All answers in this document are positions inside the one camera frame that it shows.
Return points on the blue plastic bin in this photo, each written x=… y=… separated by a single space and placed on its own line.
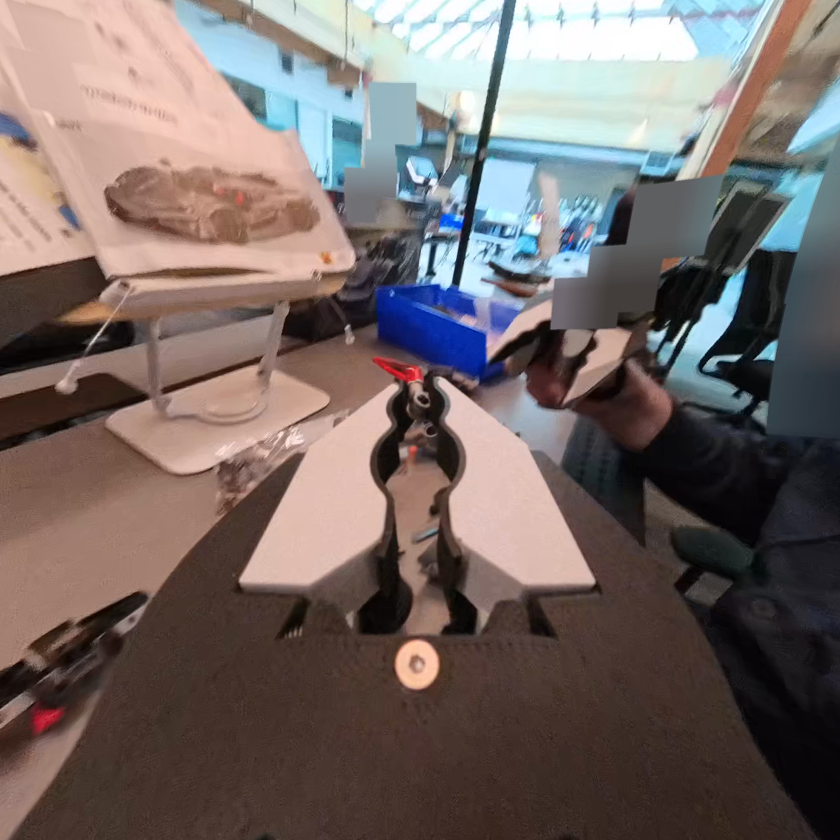
x=426 y=328

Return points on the plastic bag of lego parts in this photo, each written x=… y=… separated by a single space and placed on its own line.
x=249 y=459

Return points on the wooden post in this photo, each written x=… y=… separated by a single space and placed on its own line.
x=748 y=85

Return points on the black office chair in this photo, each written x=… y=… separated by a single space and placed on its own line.
x=741 y=374

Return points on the white book stand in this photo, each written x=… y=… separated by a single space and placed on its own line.
x=216 y=420

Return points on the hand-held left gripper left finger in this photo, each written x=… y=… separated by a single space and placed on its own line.
x=321 y=512

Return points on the person's right forearm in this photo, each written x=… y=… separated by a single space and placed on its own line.
x=709 y=472

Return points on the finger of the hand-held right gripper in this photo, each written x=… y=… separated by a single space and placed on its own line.
x=607 y=358
x=518 y=338

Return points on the lego instruction booklet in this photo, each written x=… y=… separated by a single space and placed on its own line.
x=197 y=131

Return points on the black metal pole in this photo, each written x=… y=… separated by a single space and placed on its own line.
x=489 y=98

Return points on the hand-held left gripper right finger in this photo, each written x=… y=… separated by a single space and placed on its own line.
x=512 y=518

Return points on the small black lego assembly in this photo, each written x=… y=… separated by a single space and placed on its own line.
x=403 y=371

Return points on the person's dark blue jacket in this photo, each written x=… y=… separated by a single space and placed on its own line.
x=787 y=656

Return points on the person's right hand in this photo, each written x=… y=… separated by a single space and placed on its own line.
x=630 y=413

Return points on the green chair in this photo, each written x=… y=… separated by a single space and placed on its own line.
x=712 y=551

